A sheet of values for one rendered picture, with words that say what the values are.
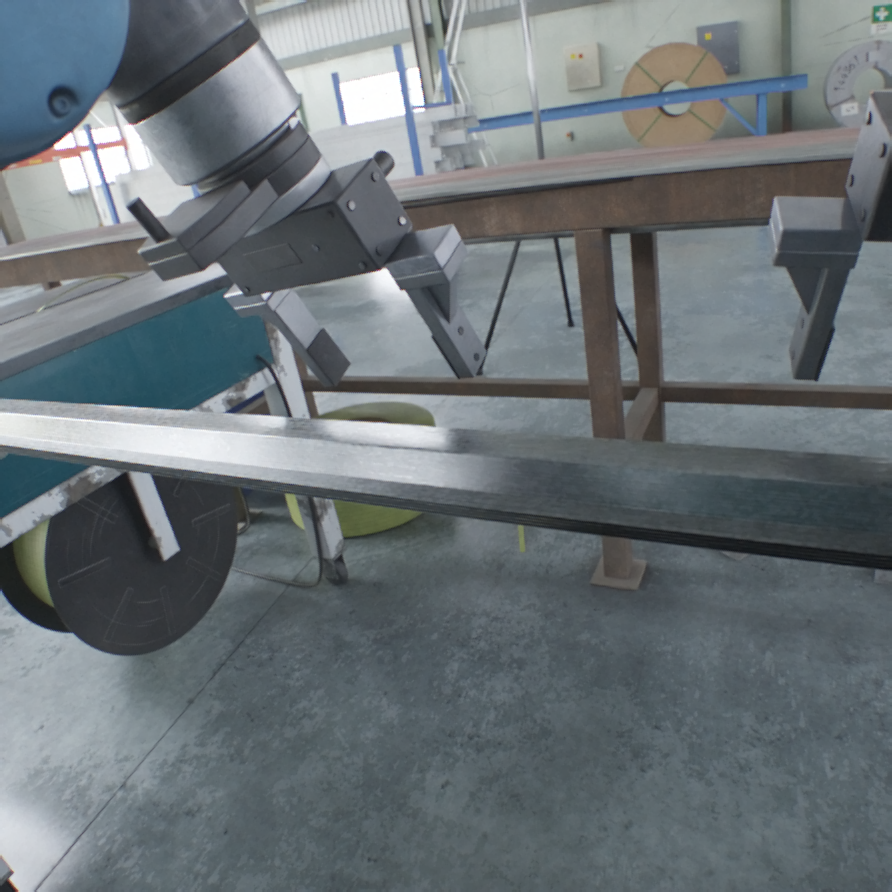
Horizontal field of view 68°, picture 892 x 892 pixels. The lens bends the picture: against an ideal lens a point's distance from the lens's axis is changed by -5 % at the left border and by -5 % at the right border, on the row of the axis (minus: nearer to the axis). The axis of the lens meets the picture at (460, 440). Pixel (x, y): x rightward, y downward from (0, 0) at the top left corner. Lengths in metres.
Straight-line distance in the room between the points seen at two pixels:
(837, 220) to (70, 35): 0.32
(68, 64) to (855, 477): 0.31
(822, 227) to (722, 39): 12.86
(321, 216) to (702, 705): 1.02
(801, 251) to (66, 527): 1.22
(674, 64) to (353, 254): 10.74
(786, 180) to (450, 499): 0.89
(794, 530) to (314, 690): 1.17
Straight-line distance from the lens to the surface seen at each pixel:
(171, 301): 1.21
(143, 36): 0.41
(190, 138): 0.42
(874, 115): 0.37
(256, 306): 0.54
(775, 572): 1.53
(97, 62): 0.24
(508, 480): 0.34
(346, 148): 4.45
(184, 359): 1.23
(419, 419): 1.89
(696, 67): 11.10
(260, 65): 0.43
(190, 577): 1.55
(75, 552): 1.38
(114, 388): 1.15
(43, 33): 0.24
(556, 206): 1.22
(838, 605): 1.47
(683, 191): 1.17
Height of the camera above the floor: 0.91
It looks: 25 degrees down
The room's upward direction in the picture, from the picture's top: 10 degrees counter-clockwise
